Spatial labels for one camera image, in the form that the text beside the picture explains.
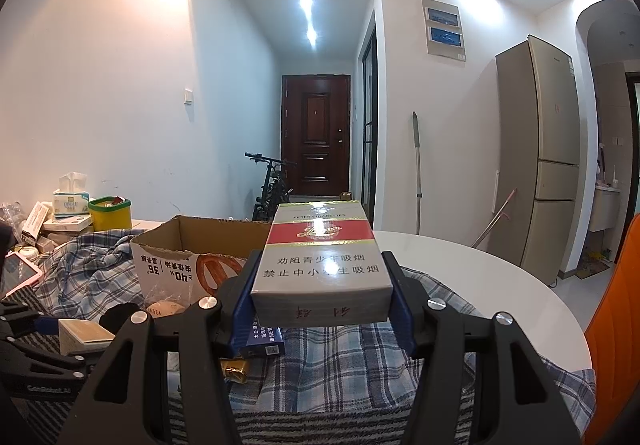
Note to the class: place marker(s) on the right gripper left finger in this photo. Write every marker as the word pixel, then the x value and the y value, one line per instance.
pixel 125 398

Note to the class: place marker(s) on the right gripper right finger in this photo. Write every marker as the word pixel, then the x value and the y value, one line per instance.
pixel 515 398

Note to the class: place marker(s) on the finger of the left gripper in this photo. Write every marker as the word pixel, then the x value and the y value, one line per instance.
pixel 18 320

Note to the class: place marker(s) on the small white box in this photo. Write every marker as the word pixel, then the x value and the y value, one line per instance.
pixel 77 336

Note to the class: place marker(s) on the gold cigarette carton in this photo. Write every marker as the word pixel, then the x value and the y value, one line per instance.
pixel 235 370

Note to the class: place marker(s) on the dark blue cigarette carton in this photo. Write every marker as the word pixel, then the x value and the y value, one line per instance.
pixel 262 342

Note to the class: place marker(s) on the red white cigarette carton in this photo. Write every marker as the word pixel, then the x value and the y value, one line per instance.
pixel 321 267

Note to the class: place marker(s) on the pink framed tablet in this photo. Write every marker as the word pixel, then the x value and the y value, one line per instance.
pixel 17 273

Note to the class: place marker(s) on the flat white boxes stack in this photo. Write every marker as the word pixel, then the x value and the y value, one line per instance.
pixel 41 219

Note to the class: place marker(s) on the beige sponge in bag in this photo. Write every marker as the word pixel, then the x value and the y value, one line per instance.
pixel 162 307

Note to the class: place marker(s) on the orange chair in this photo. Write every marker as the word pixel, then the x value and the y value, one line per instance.
pixel 613 340

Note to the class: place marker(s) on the tissue box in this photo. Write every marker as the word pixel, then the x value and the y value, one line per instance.
pixel 71 198

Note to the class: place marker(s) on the yellow bin with green rim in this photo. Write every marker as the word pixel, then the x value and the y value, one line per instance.
pixel 110 212

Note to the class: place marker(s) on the cardboard box with pretzel print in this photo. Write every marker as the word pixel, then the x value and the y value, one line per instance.
pixel 186 258

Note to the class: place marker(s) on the broom with red stick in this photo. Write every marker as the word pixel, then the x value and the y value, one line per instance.
pixel 496 218

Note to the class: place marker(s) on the gold refrigerator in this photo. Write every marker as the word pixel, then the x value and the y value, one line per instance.
pixel 539 157

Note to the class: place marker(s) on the black bicycle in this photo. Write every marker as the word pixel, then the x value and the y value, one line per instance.
pixel 275 190

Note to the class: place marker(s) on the black framed glass door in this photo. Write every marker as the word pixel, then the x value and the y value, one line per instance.
pixel 370 125

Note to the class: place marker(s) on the dark red entrance door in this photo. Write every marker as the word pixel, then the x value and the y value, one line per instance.
pixel 315 133

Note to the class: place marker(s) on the wall light switch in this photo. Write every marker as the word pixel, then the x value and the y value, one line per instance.
pixel 188 97

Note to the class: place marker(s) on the mop with grey handle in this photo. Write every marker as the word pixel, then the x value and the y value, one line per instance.
pixel 417 154

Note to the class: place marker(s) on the electrical panel on wall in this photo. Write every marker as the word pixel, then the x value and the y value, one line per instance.
pixel 443 30

